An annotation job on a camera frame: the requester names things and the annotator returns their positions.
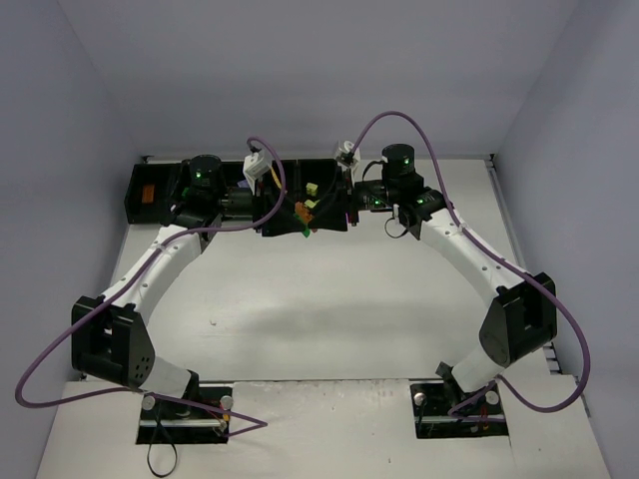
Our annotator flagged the brown lego plate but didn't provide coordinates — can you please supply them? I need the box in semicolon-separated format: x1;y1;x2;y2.
295;202;313;225

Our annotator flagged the orange lego brick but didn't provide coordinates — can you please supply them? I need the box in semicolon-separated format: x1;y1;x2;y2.
141;185;155;205

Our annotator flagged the yellow small lego brick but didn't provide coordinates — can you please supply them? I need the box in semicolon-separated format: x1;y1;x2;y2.
271;167;282;190

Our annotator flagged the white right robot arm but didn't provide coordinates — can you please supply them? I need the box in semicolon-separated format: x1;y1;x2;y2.
311;141;557;393

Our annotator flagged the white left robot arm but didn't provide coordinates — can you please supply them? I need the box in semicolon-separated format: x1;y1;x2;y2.
71;152;286;399

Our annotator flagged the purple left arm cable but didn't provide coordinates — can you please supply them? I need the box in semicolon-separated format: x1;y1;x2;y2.
14;136;287;438

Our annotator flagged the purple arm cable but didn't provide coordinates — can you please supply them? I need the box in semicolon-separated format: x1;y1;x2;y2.
348;110;592;421
14;136;287;438

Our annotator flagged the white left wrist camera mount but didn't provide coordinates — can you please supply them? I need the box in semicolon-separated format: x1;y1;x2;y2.
243;152;272;183

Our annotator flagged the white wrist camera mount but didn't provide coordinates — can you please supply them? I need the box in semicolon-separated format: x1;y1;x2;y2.
243;152;272;183
334;140;360;173

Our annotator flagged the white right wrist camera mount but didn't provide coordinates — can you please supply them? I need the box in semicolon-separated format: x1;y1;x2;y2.
334;140;360;173

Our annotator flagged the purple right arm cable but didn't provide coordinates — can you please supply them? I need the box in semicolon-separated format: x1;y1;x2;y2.
348;110;592;421

